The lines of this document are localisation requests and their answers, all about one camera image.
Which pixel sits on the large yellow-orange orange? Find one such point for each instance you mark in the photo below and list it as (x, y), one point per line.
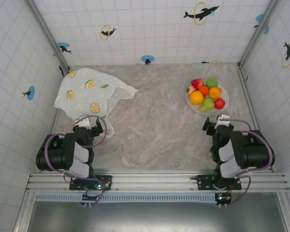
(196, 97)

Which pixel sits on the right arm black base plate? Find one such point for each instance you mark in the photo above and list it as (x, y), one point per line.
(203, 182)

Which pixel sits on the small red strawberry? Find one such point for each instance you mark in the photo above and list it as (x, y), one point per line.
(191, 90)

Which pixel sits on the right controller board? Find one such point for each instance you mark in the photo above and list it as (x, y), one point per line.
(222, 198)

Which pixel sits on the green pear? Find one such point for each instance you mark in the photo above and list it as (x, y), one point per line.
(207, 105)

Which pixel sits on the medium orange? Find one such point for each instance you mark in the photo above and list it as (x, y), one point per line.
(215, 92)

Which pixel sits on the aluminium frame post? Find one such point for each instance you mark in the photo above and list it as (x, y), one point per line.
(48, 36)
(259, 32)

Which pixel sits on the small red-orange tangerine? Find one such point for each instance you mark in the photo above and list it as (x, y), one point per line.
(204, 90)

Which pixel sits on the left controller board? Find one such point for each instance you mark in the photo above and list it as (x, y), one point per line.
(91, 198)

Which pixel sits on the aluminium table side rail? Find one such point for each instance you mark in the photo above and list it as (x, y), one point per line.
(53, 123)
(250, 104)

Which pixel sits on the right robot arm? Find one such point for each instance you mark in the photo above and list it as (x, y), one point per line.
(253, 149)

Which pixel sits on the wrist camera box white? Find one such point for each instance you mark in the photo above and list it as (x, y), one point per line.
(224, 120)
(83, 122)

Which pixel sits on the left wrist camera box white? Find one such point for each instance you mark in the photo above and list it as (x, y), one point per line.
(83, 122)

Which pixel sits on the grey metal sheet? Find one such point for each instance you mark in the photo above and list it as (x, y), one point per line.
(159, 217)

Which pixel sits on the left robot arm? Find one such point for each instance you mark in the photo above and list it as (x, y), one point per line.
(58, 152)

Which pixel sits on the large red strawberry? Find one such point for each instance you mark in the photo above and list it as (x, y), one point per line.
(197, 83)

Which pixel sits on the round checked plate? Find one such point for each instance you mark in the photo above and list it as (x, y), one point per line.
(225, 97)

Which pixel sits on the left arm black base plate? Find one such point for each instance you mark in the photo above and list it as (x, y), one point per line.
(106, 182)

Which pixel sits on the controller board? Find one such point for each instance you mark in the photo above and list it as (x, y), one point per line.
(91, 198)
(222, 198)

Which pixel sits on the green apple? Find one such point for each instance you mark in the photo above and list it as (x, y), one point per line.
(211, 82)

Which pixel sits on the aluminium mounting rail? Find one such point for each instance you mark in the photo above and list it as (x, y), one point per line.
(154, 180)

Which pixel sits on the white fruit-print plastic bag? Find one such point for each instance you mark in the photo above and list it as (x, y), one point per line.
(87, 96)

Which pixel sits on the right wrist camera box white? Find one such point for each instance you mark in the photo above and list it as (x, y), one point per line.
(224, 120)

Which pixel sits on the small red apple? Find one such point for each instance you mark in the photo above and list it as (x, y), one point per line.
(219, 103)

